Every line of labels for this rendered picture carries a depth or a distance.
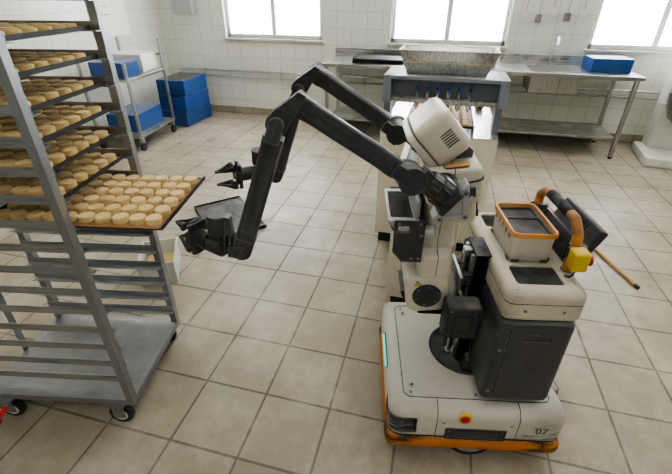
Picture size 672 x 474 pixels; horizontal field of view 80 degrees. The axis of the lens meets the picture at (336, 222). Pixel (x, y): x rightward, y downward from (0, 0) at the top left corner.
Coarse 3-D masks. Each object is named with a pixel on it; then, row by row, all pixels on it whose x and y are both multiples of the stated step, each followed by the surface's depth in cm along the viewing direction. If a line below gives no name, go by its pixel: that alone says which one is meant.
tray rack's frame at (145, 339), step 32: (32, 256) 186; (64, 320) 203; (128, 320) 203; (160, 320) 203; (32, 352) 185; (64, 352) 185; (96, 352) 185; (128, 352) 185; (160, 352) 186; (0, 384) 170; (32, 384) 170; (64, 384) 170; (96, 384) 170
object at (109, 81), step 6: (24, 78) 145; (30, 78) 145; (36, 78) 145; (42, 78) 145; (48, 78) 145; (54, 78) 144; (60, 78) 144; (66, 78) 144; (72, 78) 144; (78, 78) 144; (84, 78) 144; (90, 78) 144; (96, 78) 144; (102, 78) 144; (108, 78) 143; (108, 84) 145; (114, 84) 144
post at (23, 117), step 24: (0, 48) 98; (0, 72) 100; (24, 96) 105; (24, 120) 106; (48, 168) 114; (48, 192) 117; (72, 240) 125; (72, 264) 129; (96, 288) 138; (96, 312) 140; (120, 360) 153; (120, 384) 159
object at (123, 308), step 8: (56, 304) 200; (64, 304) 200; (72, 304) 200; (80, 304) 200; (104, 304) 199; (112, 304) 198; (120, 304) 198; (128, 304) 198; (128, 312) 197; (136, 312) 197; (144, 312) 197; (152, 312) 197; (160, 312) 197; (168, 312) 197
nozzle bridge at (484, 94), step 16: (384, 80) 240; (400, 80) 246; (416, 80) 243; (432, 80) 233; (448, 80) 231; (464, 80) 229; (480, 80) 227; (496, 80) 225; (384, 96) 245; (400, 96) 247; (432, 96) 246; (464, 96) 241; (480, 96) 238; (496, 96) 236; (496, 112) 242; (496, 128) 247
